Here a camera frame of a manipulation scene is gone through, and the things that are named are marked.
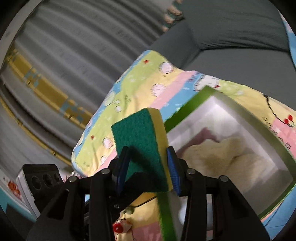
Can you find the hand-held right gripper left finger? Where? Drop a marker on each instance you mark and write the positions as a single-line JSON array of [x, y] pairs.
[[121, 171]]

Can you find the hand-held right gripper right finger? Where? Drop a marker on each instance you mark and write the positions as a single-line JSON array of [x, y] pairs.
[[173, 169]]

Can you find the green yellow sponge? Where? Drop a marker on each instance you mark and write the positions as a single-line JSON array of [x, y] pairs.
[[138, 139]]

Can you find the green box white inside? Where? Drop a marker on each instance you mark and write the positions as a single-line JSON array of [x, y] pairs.
[[219, 109]]

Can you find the pink cloth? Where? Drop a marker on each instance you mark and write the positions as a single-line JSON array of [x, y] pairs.
[[205, 135]]

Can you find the cream fluffy towel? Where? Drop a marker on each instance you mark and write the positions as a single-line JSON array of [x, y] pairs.
[[231, 157]]

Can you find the cartoon printed bedsheet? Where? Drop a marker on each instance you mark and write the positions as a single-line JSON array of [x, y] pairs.
[[138, 92]]

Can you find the patterned white cloth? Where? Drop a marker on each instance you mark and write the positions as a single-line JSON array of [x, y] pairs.
[[171, 16]]

